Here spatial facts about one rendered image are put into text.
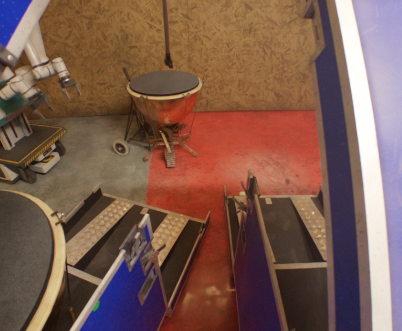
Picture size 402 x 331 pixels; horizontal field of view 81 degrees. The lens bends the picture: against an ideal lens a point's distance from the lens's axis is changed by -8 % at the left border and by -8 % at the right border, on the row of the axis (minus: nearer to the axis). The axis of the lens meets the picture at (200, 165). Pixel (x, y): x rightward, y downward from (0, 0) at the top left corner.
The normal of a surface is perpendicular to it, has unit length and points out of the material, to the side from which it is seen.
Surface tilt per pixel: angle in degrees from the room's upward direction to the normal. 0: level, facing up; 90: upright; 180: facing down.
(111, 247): 2
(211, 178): 0
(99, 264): 2
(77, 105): 90
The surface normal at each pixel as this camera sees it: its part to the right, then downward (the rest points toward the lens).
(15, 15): 0.95, 0.20
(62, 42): 0.06, 0.61
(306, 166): 0.00, -0.79
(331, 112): -1.00, 0.00
